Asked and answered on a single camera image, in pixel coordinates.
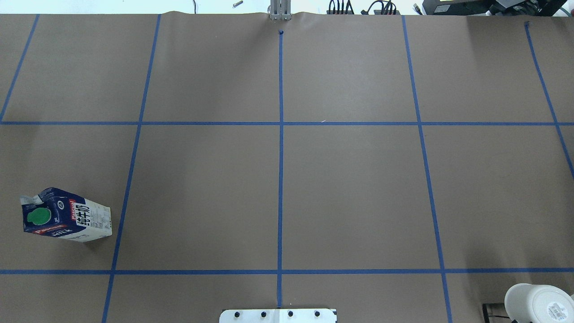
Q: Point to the aluminium frame post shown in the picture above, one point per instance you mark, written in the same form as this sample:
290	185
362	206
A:
280	10

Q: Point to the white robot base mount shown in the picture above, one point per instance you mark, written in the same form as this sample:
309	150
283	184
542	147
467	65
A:
301	315

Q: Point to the white upside-down mug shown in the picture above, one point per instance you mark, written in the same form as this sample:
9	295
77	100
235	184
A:
535	303

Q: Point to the blue white milk carton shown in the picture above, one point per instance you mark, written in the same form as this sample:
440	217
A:
64	215

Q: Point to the black equipment on table edge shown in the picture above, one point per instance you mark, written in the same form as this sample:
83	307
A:
539	8

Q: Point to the black wire mug rack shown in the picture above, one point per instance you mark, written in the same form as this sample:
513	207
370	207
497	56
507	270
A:
495	313

